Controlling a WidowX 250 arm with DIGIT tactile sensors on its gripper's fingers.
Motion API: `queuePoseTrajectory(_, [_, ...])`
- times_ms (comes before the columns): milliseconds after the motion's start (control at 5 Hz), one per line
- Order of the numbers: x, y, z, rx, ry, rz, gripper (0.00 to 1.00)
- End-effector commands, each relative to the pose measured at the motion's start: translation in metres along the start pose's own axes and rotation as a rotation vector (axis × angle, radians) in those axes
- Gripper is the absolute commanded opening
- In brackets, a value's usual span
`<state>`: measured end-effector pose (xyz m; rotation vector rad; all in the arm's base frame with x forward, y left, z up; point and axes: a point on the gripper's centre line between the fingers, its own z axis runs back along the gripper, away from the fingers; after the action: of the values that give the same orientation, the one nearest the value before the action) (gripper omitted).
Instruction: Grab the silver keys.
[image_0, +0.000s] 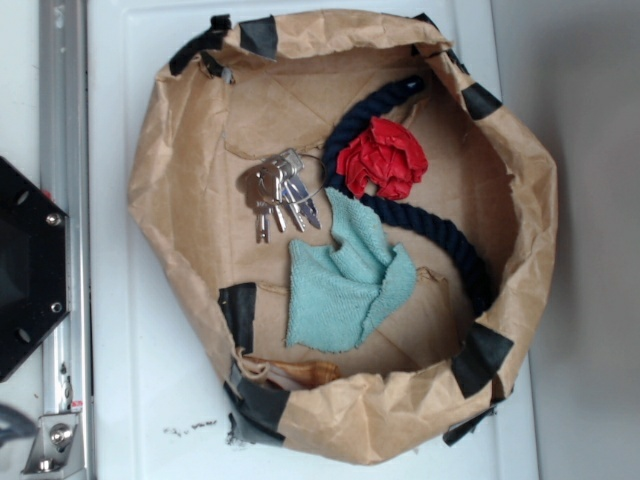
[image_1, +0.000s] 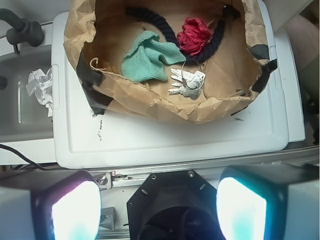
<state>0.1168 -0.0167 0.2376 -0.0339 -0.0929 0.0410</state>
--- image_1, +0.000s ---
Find teal woven cloth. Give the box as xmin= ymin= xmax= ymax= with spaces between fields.
xmin=121 ymin=30 xmax=186 ymax=83

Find grey clamp knob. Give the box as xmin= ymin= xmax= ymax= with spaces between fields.
xmin=0 ymin=8 xmax=45 ymax=55

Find black cable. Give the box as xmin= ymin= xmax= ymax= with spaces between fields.
xmin=0 ymin=143 xmax=60 ymax=171

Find crumpled white paper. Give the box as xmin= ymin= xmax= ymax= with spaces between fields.
xmin=26 ymin=67 xmax=54 ymax=117

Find white plastic bin lid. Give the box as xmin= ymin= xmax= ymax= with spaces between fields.
xmin=51 ymin=12 xmax=289 ymax=169

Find dark navy rope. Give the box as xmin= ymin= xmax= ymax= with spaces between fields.
xmin=124 ymin=6 xmax=240 ymax=62

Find brown paper bag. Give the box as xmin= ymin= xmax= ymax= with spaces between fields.
xmin=63 ymin=0 xmax=277 ymax=124

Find clear plastic bin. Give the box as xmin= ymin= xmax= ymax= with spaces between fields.
xmin=0 ymin=45 xmax=53 ymax=143

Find silver keys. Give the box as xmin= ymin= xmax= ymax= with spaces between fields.
xmin=167 ymin=59 xmax=206 ymax=101

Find black octagonal mount plate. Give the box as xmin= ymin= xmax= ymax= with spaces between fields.
xmin=126 ymin=170 xmax=224 ymax=240

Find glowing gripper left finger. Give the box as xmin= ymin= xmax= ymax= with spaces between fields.
xmin=0 ymin=170 xmax=102 ymax=240

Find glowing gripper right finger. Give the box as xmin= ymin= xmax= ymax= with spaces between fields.
xmin=216 ymin=163 xmax=320 ymax=240

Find aluminium frame rail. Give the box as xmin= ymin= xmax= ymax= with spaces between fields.
xmin=87 ymin=145 xmax=320 ymax=188

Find crumpled red paper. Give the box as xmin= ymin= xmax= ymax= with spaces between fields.
xmin=176 ymin=17 xmax=212 ymax=56

